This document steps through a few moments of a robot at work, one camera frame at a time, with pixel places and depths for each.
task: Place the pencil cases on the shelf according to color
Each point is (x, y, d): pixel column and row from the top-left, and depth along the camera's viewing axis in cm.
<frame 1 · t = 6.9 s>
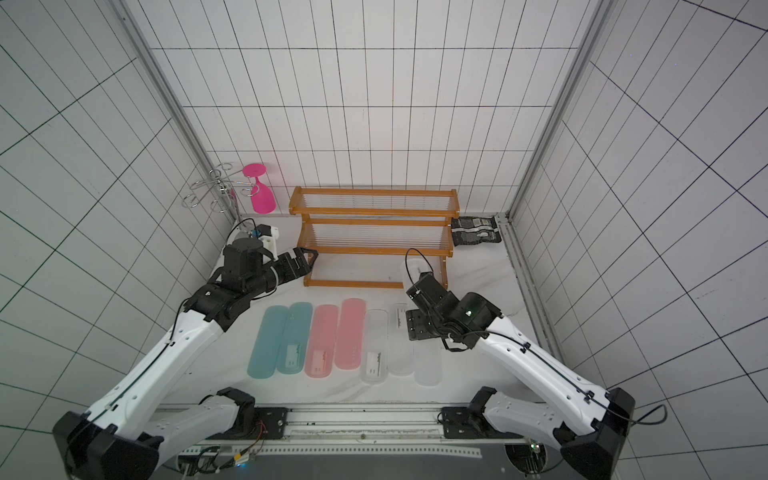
left hand: (303, 264, 76), fingers open
right hand: (411, 323, 73), fingers open
silver metal glass rack: (222, 184, 91), point 30 cm above the table
pink plastic wine glass: (262, 199, 108), point 15 cm above the table
black patterned pouch: (467, 230, 116), point 2 cm above the table
teal pencil case far left: (265, 354, 85), point 2 cm above the table
teal pencil case: (296, 338, 90), on the table
pink pencil case left: (320, 352, 85), point 2 cm above the table
pink pencil case right: (350, 334, 89), on the table
clear pencil case: (375, 347, 88), on the table
clear pencil case 2: (412, 268, 79), point 23 cm above the table

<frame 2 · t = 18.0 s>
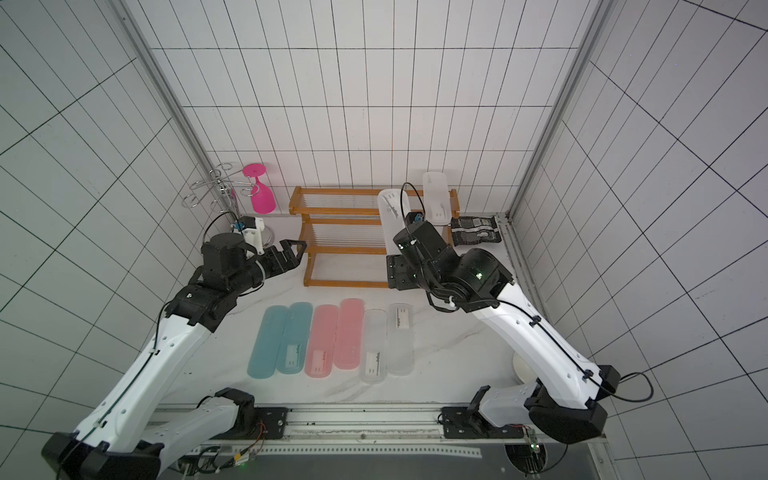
left hand: (292, 254, 73), fingers open
right hand: (390, 266, 64), fingers open
clear pencil case 2: (436, 199, 87), point 29 cm above the table
the other named things where they were.

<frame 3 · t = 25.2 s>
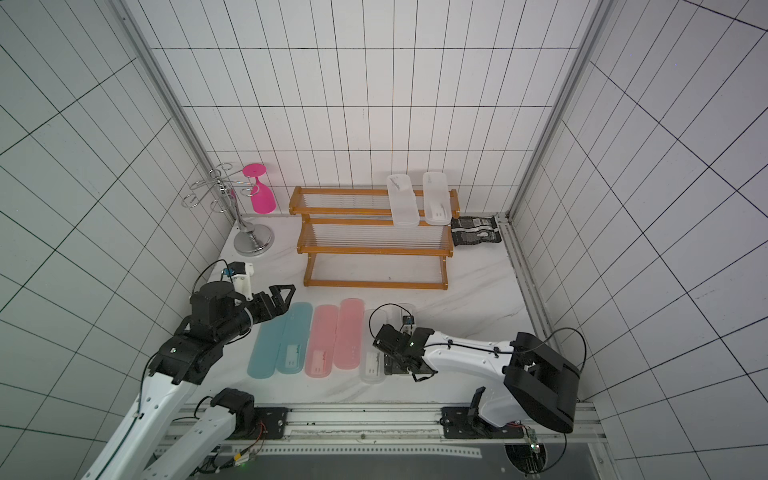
left hand: (279, 298, 73), fingers open
right hand: (396, 367, 83), fingers open
the named things where they were.

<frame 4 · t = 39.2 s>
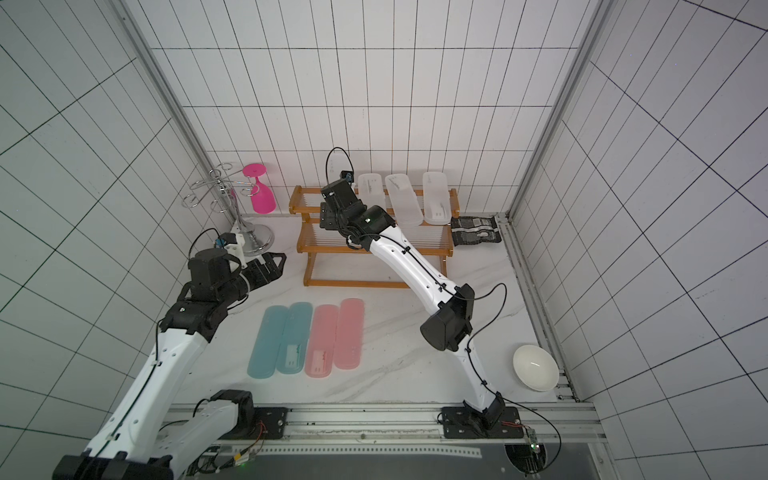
left hand: (272, 267, 76), fingers open
right hand: (322, 213, 79), fingers open
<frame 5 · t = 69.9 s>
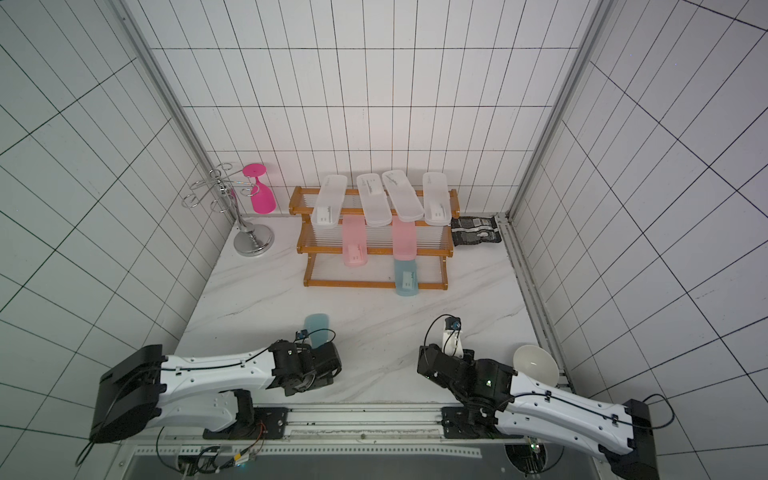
left hand: (309, 382, 80), fingers open
right hand: (424, 356, 77), fingers open
teal pencil case far left: (320, 322, 94), on the table
teal pencil case: (406, 277, 99), point 4 cm above the table
pink pencil case left: (355, 240, 92), point 18 cm above the table
pink pencil case right: (404, 239, 92), point 18 cm above the table
